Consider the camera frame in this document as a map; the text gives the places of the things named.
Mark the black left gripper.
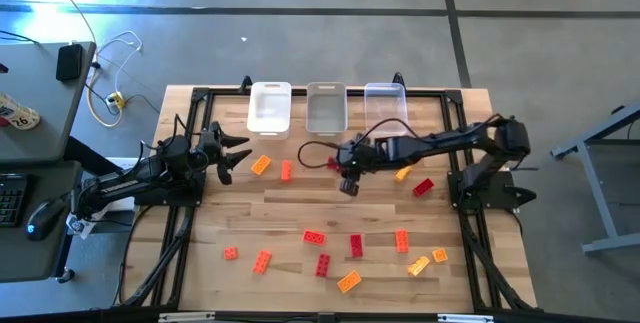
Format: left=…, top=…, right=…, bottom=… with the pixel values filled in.
left=194, top=121, right=254, bottom=187

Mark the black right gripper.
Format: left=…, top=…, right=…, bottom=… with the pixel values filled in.
left=337, top=135, right=381, bottom=198

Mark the white plastic bin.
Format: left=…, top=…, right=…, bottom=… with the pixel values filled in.
left=246, top=81, right=293, bottom=141

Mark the grey plastic bin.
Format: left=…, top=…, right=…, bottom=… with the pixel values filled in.
left=305, top=81, right=349, bottom=137

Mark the clear plastic bin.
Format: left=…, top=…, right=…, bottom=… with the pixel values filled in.
left=363, top=82, right=410, bottom=137

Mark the white printed plastic bag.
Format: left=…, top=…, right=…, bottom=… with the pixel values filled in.
left=64, top=197, right=136, bottom=240

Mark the black power brick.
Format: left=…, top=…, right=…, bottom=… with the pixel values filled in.
left=55, top=43, right=85, bottom=83

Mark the black computer mouse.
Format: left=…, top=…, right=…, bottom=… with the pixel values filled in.
left=25, top=197, right=67, bottom=242

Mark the grey office desk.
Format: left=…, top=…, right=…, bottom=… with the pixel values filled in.
left=0, top=160, right=84, bottom=284
left=0, top=40, right=97, bottom=164

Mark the white printed package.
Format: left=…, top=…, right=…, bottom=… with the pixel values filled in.
left=0, top=91, right=42, bottom=132

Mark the black keyboard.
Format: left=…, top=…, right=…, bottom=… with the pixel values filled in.
left=0, top=172, right=29, bottom=228

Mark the grey metal table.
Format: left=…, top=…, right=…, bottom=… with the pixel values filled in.
left=549, top=100, right=640, bottom=257

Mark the black aluminium table frame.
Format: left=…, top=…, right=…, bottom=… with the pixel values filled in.
left=114, top=75, right=539, bottom=314

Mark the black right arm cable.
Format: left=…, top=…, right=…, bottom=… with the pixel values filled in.
left=297, top=117, right=421, bottom=170

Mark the black floor cable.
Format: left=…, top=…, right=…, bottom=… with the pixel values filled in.
left=84, top=82, right=161, bottom=114

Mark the yellow cable plug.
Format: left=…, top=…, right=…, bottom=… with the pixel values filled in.
left=106, top=91, right=127, bottom=111

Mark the white floor cable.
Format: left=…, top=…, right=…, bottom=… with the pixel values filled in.
left=94, top=30, right=144, bottom=95

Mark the yellow floor cable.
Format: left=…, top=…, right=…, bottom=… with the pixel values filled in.
left=86, top=65, right=125, bottom=129

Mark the silver metal bracket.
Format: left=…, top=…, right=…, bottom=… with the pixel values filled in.
left=437, top=313, right=495, bottom=323
left=158, top=312, right=216, bottom=323

